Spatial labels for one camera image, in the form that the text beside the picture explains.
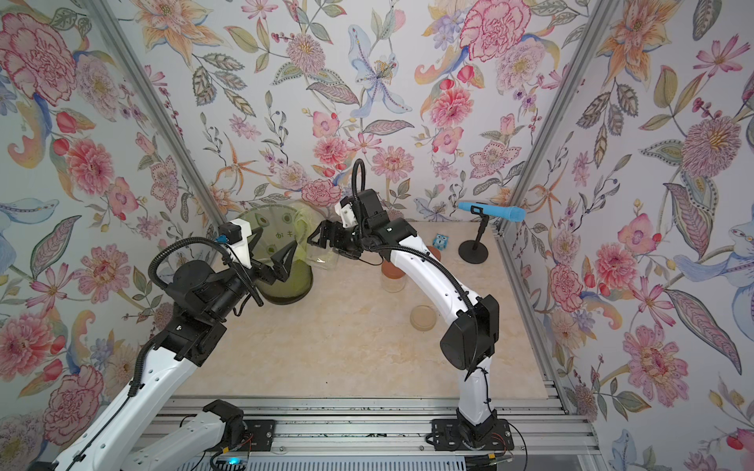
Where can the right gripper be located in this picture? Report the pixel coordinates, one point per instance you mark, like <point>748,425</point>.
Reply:
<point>329,231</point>

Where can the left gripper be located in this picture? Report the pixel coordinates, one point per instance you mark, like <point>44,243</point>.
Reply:
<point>268,276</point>

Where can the clear jar with rice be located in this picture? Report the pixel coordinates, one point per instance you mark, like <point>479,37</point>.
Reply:
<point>321,258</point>

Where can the jar with terracotta lid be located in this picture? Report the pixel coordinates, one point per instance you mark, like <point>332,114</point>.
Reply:
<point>435,253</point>
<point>393,279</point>

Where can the beige jar lid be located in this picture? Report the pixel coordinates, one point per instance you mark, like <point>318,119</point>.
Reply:
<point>423,318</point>

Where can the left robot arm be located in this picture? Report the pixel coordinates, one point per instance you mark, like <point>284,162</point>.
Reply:
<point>162,365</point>

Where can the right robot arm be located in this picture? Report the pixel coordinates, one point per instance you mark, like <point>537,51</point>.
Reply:
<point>363,225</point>

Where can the black mesh trash bin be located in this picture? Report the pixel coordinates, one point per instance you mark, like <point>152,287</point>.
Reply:
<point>295,289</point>

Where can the yellow-green plastic bin liner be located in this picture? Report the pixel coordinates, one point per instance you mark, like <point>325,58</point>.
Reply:
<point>283,223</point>

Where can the small blue owl figure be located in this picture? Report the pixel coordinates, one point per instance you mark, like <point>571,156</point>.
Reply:
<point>440,242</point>

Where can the blue microphone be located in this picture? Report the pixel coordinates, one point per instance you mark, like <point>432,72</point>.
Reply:
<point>509,213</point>

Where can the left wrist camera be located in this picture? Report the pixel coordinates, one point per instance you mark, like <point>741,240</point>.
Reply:
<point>234,237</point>

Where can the right aluminium corner post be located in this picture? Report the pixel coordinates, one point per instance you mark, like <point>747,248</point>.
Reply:
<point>597,25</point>

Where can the aluminium corner post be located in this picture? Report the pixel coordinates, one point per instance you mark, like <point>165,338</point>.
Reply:
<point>597,25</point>
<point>103,17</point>

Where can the left aluminium corner post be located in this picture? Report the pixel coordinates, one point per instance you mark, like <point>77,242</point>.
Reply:
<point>103,17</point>

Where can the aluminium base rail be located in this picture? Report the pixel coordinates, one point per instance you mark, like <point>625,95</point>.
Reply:
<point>546,435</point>

